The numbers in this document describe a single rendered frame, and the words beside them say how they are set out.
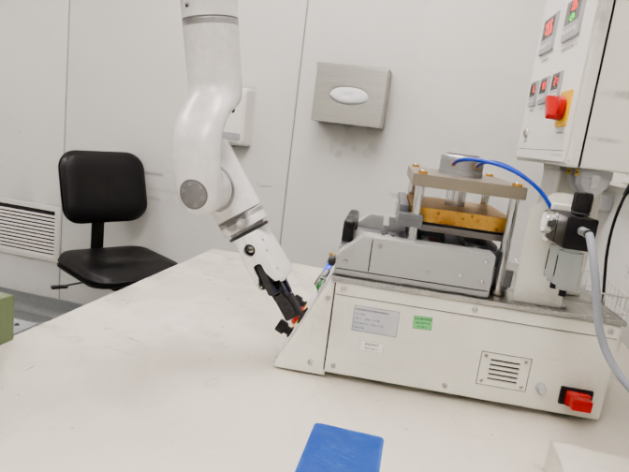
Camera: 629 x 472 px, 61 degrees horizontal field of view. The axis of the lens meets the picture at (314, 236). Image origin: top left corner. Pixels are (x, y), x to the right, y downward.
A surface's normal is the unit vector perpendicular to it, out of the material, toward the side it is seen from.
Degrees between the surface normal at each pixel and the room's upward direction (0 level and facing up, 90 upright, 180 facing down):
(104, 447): 0
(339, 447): 0
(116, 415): 0
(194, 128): 63
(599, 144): 90
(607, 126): 90
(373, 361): 90
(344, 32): 90
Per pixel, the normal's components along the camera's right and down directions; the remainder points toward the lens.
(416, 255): -0.14, 0.17
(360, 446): 0.12, -0.97
